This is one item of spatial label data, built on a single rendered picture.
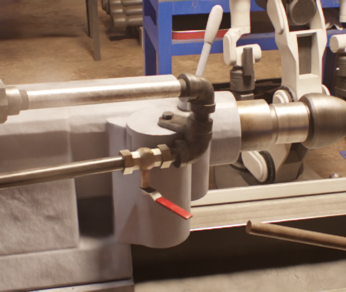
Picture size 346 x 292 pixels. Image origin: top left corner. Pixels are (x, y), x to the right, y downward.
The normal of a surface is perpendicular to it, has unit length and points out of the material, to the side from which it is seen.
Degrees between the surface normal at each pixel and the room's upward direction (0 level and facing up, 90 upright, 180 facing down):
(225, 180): 0
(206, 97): 88
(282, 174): 106
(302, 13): 90
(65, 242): 66
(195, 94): 99
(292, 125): 71
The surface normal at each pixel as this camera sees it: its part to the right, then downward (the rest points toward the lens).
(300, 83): 0.33, 0.26
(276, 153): -0.94, 0.15
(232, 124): 0.18, -0.03
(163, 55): 0.18, 0.45
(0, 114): 0.46, 0.57
